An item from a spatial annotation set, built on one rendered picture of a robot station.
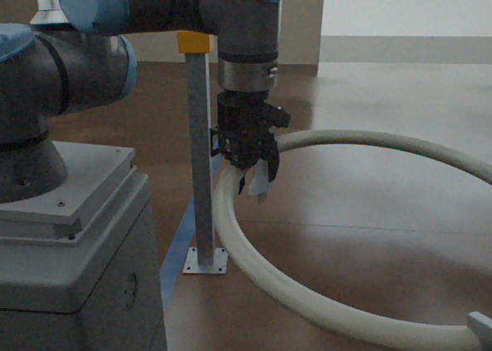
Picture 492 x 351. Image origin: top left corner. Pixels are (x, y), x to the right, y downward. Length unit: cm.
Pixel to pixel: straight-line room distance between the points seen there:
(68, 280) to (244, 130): 35
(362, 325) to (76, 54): 67
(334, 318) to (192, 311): 143
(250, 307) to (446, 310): 82
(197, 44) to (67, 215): 102
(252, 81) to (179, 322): 134
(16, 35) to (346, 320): 64
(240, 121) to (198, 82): 104
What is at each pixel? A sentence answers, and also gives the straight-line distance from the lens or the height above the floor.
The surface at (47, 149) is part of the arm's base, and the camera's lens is 85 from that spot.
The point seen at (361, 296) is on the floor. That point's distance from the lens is 197.
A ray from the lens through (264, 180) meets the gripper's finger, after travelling 71.
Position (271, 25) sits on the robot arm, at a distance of 61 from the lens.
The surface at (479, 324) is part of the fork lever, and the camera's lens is 47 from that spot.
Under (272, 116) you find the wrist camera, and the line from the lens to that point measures 70.
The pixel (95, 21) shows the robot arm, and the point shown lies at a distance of 57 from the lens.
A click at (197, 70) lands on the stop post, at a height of 93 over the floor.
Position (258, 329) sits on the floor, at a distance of 177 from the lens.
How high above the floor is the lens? 127
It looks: 27 degrees down
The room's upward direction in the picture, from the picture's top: straight up
